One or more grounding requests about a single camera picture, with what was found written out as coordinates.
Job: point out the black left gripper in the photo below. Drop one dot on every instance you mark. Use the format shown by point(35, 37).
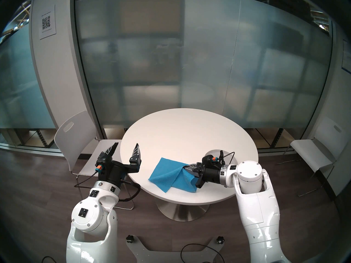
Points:
point(115, 173)

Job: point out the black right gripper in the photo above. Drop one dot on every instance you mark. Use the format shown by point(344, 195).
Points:
point(212, 174)

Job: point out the blue cloth napkin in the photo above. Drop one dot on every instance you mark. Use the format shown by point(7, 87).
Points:
point(167, 174)

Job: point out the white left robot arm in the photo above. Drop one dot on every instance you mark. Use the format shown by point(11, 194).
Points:
point(87, 213)

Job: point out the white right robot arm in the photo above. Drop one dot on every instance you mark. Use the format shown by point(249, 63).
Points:
point(257, 210)

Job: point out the grey round plate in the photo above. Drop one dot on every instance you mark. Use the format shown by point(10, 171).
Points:
point(214, 152)

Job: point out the white plastic chair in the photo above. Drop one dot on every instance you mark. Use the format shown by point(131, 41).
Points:
point(76, 131)
point(310, 153)

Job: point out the black star knob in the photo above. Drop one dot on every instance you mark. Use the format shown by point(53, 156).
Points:
point(219, 240)
point(129, 238)

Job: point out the black shelving upright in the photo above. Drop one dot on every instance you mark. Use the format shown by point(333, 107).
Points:
point(277, 139)
point(41, 139)

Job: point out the white QR code sign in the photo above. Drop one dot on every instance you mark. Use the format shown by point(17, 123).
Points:
point(47, 22)

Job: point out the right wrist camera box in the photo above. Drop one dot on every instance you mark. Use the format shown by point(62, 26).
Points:
point(208, 159)

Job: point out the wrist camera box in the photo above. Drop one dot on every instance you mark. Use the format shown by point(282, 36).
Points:
point(99, 168)
point(208, 159)

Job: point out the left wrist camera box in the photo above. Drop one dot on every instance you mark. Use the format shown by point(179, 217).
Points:
point(99, 168)

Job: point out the steel table pedestal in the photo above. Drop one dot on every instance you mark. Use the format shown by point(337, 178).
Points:
point(178, 213)

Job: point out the grey metal robot base plate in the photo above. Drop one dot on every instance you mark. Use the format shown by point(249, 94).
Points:
point(136, 248)

